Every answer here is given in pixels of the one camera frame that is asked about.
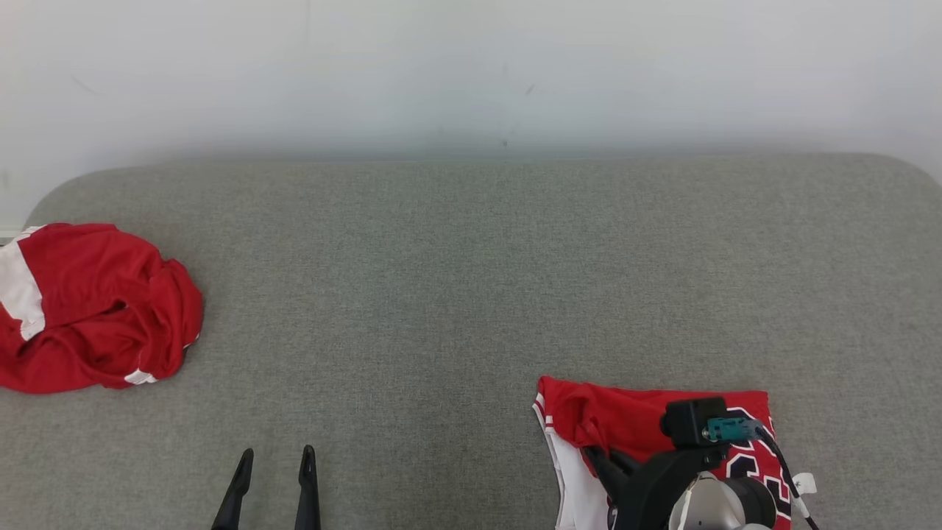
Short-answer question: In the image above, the red garment with white band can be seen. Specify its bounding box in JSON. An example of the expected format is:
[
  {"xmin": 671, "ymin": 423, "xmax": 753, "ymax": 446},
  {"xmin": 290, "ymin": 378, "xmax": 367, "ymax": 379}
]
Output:
[{"xmin": 0, "ymin": 223, "xmax": 205, "ymax": 395}]

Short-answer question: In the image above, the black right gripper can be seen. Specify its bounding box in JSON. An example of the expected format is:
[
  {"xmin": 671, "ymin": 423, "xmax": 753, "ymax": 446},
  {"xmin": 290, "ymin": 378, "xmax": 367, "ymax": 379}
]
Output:
[{"xmin": 586, "ymin": 445, "xmax": 730, "ymax": 530}]

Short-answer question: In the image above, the white right cable tag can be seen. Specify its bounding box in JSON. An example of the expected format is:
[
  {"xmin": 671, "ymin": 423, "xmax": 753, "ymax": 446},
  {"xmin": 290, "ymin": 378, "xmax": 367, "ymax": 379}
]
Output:
[{"xmin": 791, "ymin": 473, "xmax": 819, "ymax": 517}]

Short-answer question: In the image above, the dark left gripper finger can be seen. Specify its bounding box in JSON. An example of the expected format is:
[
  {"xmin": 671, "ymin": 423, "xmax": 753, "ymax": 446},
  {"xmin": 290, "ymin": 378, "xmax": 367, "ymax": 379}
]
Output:
[
  {"xmin": 294, "ymin": 444, "xmax": 322, "ymax": 530},
  {"xmin": 211, "ymin": 448, "xmax": 255, "ymax": 530}
]

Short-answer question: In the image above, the red jersey with number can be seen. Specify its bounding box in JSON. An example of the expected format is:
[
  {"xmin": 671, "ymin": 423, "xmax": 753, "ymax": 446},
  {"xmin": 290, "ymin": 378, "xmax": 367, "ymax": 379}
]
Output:
[{"xmin": 534, "ymin": 375, "xmax": 796, "ymax": 530}]

